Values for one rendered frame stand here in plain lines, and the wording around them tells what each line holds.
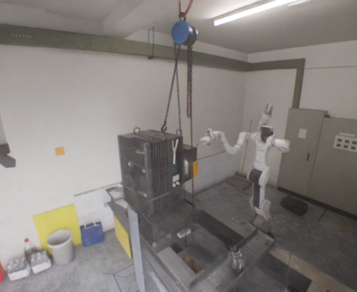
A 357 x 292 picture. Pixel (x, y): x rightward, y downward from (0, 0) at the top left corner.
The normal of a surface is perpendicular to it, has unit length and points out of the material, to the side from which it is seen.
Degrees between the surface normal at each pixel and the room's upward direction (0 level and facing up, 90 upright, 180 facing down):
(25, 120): 90
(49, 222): 87
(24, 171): 90
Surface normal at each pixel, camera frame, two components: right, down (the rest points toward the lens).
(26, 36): 0.62, 0.22
